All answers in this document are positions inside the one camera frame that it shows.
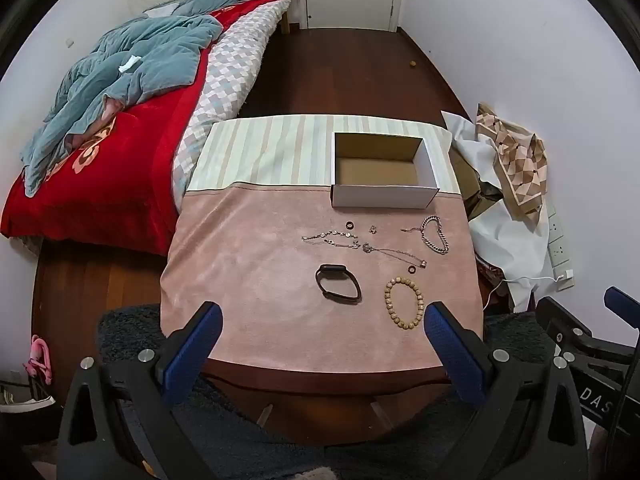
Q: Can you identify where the wooden bead bracelet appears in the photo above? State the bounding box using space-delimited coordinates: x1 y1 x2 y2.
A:
383 280 426 331

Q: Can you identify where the wall socket panel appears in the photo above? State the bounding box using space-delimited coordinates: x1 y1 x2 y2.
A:
545 202 576 292

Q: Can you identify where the bed with red blanket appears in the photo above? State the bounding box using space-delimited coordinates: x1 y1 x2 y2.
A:
0 0 293 256

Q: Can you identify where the dark grey fluffy rug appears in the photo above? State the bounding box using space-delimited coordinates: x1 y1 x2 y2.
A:
95 302 591 480

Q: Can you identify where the white charger cable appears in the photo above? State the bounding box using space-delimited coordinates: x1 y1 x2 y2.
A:
481 272 562 308

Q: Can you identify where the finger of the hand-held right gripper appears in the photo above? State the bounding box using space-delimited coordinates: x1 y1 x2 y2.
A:
535 296 597 357
603 286 640 325

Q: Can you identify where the wooden bed frame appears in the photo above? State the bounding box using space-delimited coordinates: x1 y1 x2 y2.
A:
279 0 301 36

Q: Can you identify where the white cardboard box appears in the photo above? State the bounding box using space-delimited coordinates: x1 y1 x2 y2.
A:
330 131 441 209

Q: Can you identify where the brown cardboard box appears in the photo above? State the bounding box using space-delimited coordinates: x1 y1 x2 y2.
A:
450 147 501 221

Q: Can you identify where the pink striped table blanket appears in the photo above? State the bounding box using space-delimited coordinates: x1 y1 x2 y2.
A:
159 114 485 376

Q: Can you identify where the thin silver necklace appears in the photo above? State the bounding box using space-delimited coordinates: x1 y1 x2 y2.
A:
362 241 428 270

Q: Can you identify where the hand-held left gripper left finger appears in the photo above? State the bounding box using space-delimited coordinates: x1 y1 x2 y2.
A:
56 301 224 480

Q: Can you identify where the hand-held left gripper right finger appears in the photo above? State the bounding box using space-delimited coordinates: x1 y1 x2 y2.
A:
422 301 591 480

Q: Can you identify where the wooden table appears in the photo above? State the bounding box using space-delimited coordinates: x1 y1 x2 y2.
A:
200 355 451 446

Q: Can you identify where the black smart band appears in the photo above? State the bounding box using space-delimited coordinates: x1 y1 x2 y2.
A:
315 263 363 305

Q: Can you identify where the teal quilt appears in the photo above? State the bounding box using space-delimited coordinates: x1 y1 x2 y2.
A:
20 0 291 198

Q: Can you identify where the silver chain bracelet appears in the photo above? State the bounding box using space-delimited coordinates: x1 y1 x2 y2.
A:
400 215 450 256

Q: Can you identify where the brown checkered scarf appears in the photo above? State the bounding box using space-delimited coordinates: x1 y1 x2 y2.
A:
474 102 549 226

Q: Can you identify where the silver charm bracelet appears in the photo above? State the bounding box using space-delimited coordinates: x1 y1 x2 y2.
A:
301 229 362 251

